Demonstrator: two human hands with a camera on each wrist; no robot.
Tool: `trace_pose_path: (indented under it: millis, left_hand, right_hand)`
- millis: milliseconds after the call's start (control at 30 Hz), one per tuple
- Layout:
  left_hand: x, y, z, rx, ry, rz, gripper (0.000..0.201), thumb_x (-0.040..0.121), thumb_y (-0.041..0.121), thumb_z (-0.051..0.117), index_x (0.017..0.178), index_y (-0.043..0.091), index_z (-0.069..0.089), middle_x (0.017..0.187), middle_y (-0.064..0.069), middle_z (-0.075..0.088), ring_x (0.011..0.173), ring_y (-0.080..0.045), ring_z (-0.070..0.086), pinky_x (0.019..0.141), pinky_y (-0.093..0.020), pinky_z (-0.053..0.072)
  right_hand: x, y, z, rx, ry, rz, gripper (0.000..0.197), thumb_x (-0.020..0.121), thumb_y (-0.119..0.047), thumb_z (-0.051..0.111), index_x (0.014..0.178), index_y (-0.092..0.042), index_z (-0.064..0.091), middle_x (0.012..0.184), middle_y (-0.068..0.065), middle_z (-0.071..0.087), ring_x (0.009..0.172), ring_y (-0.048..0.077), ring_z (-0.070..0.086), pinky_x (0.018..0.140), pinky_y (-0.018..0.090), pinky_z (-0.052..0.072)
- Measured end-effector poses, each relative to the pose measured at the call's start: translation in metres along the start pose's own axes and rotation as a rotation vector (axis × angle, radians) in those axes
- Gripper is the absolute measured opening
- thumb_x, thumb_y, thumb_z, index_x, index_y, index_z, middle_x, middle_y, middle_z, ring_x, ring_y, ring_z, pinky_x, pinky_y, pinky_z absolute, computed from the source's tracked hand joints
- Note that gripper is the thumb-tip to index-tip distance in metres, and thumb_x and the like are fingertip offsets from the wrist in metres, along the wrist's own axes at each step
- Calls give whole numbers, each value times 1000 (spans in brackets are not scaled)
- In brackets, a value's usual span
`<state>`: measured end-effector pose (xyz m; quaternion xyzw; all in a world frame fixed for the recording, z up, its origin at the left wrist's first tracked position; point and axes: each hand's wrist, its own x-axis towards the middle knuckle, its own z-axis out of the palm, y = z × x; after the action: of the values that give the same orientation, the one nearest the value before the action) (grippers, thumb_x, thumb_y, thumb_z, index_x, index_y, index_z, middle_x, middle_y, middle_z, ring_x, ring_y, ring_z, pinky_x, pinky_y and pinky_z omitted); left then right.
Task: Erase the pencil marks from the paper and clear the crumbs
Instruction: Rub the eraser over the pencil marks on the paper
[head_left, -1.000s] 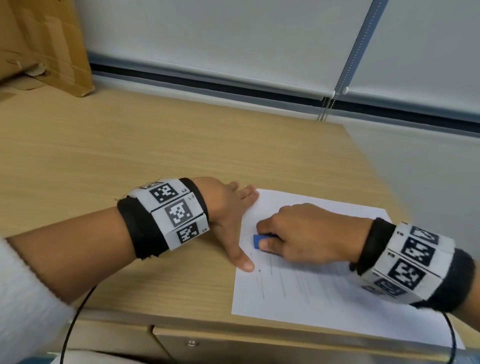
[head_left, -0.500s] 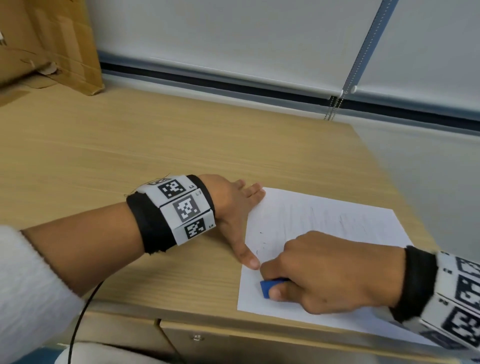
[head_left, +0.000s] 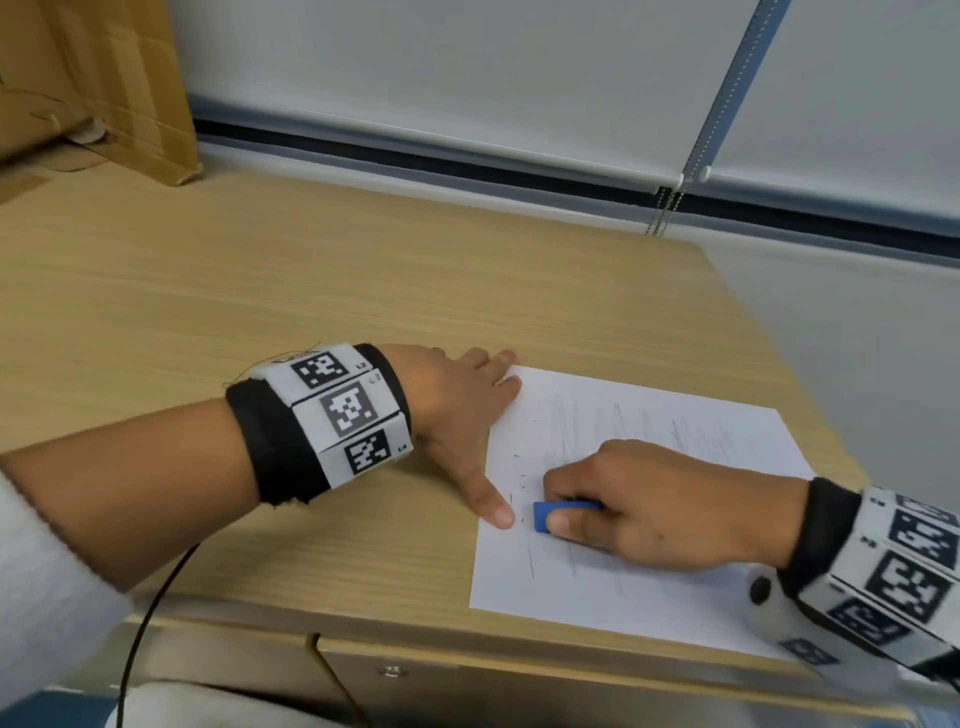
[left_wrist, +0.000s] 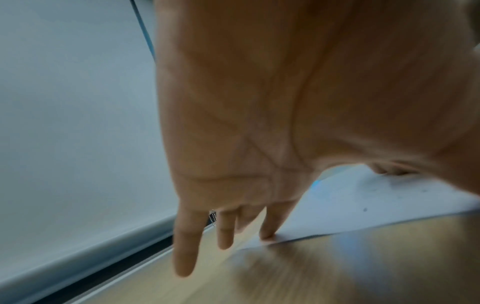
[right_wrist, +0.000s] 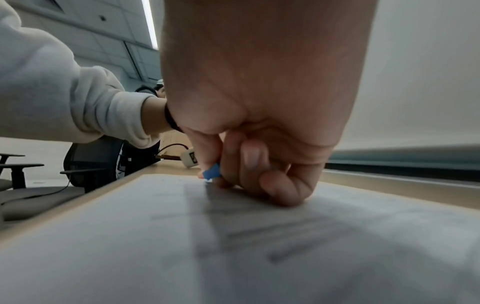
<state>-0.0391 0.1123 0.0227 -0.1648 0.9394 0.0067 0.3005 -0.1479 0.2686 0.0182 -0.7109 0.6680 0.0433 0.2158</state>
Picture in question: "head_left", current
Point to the black right wristband with markers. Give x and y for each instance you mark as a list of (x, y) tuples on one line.
[(892, 570)]

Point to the white paper sheet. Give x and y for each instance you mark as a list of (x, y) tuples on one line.
[(637, 420)]

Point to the person's left hand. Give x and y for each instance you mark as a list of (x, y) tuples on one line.
[(442, 405)]

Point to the black wristband with markers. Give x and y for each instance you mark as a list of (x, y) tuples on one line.
[(892, 570), (337, 420)]

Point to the dark window frame rail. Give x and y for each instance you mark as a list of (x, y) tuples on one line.
[(450, 166)]

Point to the person's left forearm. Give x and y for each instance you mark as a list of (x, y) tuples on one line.
[(135, 487)]

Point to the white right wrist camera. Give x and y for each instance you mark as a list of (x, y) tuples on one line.
[(787, 622)]

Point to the blue eraser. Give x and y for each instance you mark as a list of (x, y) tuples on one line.
[(541, 516)]

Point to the person's right hand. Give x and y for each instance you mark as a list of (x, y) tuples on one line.
[(675, 510)]

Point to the black left wristband with markers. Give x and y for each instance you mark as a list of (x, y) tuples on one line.
[(337, 420)]

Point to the wide white roller blind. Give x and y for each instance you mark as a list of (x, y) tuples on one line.
[(450, 67)]

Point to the wooden desk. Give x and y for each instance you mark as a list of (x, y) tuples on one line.
[(300, 285)]

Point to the narrow white roller blind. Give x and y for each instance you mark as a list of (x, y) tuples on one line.
[(862, 97)]

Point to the blue window post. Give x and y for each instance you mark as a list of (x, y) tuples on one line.
[(739, 67)]

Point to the brown cardboard box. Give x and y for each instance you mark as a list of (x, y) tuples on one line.
[(97, 75)]

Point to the wooden drawer front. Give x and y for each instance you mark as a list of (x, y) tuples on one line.
[(600, 690)]

